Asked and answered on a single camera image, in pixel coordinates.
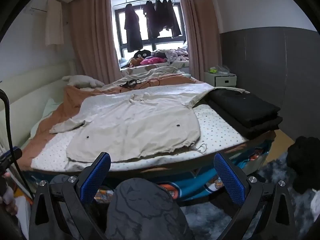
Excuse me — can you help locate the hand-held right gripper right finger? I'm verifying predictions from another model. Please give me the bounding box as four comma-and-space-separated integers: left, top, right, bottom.
214, 151, 297, 240

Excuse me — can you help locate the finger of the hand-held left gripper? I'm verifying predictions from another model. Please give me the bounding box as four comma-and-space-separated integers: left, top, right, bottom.
0, 147, 23, 172

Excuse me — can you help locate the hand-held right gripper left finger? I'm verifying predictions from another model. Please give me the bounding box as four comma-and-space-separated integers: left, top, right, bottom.
28, 151, 112, 240

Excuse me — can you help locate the beige jacket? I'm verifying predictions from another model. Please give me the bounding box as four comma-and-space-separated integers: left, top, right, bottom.
49, 83, 250, 163

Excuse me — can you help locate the pile of patterned clothes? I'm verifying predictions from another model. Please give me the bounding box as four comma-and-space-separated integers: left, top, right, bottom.
150, 48, 189, 64

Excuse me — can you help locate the row of dark hanging clothes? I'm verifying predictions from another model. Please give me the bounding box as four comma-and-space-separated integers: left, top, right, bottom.
144, 0, 182, 40

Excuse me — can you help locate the cartoon printed teal blanket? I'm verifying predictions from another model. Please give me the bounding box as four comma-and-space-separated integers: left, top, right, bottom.
25, 140, 272, 203

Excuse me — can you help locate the brown cardboard sheet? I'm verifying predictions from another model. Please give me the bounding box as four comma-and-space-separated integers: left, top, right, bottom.
265, 129, 295, 167

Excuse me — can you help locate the person's leg in grey pants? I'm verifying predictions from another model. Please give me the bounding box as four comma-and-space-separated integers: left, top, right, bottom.
105, 177, 195, 240

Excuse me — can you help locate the mint green sheet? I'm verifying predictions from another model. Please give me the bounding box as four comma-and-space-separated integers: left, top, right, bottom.
21, 97, 59, 150

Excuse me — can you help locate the black folded garment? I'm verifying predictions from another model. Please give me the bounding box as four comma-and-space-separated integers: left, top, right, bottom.
207, 89, 281, 128
239, 116, 283, 140

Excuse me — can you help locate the cream padded headboard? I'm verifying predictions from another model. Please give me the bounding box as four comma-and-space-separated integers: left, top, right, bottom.
0, 60, 75, 145

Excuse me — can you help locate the black fluffy cloth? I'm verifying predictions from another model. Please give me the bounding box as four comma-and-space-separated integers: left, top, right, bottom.
286, 136, 320, 194

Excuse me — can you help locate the blue grey shaggy rug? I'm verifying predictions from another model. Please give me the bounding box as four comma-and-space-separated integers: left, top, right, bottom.
180, 152, 320, 240

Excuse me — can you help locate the orange blanket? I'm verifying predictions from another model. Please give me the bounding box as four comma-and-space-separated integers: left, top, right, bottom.
21, 74, 200, 165

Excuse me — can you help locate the white cloth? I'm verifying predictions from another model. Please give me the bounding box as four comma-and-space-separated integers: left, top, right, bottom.
310, 187, 320, 222

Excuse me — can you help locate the white nightstand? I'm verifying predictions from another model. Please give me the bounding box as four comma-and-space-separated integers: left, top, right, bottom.
204, 71, 237, 88

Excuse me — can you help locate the white plush toy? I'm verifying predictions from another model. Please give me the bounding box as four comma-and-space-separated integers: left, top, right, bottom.
62, 75, 105, 88

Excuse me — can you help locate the grey white duvet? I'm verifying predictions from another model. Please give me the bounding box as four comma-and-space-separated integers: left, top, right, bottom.
104, 66, 192, 90

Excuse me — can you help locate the pink plush toy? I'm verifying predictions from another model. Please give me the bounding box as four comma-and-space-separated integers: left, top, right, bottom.
140, 56, 167, 66

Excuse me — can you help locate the black plush toy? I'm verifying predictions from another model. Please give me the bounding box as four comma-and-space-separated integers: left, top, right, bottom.
132, 50, 151, 60

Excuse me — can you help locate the beige hanging cloth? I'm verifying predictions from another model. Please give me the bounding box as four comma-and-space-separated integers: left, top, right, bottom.
45, 0, 65, 47

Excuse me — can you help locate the pink curtain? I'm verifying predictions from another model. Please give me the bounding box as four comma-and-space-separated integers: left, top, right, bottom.
69, 0, 123, 84
177, 0, 223, 80

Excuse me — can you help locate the dark hanging coat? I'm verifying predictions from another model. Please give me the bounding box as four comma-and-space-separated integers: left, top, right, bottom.
124, 3, 143, 52

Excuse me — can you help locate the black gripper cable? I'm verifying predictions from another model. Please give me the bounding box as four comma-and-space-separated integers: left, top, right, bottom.
0, 88, 34, 199

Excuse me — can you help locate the black device with red cable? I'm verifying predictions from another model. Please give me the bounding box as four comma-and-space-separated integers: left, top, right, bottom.
119, 79, 160, 90

